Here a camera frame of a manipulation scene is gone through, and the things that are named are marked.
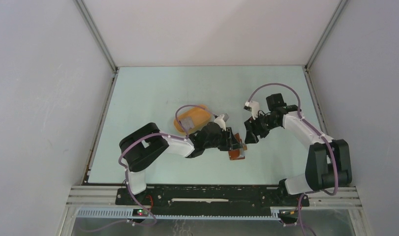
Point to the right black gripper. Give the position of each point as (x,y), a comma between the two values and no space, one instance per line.
(252,130)

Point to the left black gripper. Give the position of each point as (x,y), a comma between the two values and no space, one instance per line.
(228,144)

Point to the brown leather card holder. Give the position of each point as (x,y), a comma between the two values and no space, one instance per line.
(238,154)

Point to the orange plastic card tray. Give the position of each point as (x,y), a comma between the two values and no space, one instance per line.
(200,115)

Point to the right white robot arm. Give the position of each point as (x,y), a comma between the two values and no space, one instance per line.
(328,162)

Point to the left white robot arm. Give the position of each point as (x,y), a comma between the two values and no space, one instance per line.
(144,146)

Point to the grey patterned card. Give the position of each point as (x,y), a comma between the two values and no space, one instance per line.
(187,123)

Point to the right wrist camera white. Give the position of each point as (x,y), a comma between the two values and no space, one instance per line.
(253,107)

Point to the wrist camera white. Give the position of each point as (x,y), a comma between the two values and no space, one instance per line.
(221,121)
(253,107)

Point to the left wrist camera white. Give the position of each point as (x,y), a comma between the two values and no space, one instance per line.
(221,121)

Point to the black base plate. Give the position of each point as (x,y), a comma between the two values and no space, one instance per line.
(243,200)

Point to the white cable duct strip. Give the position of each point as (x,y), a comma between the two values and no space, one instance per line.
(128,213)

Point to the aluminium frame rail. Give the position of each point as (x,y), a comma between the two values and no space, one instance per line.
(105,196)

